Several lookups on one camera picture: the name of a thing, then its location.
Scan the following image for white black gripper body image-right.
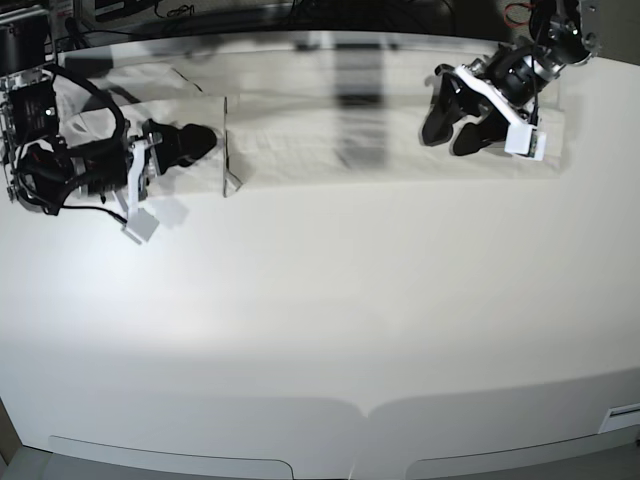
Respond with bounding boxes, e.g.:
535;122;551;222
436;64;538;127

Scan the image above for white black gripper body image-left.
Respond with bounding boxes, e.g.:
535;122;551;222
117;132;163;220

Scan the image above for light grey T-shirt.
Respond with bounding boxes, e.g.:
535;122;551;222
52;62;571;199

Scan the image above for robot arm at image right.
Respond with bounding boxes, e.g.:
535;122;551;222
421;1;601;161

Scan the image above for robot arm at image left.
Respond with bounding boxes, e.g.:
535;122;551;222
1;1;218;227

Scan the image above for black tripod stand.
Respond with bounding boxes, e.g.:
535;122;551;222
64;17;90;50

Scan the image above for white label sticker on table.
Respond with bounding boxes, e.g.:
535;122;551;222
598;404;640;434

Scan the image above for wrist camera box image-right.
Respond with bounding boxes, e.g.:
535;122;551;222
504;123;547;161

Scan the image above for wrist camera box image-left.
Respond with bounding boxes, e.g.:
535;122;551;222
121;208;160;245

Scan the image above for black cables behind table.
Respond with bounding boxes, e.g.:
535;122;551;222
154;0;201;21

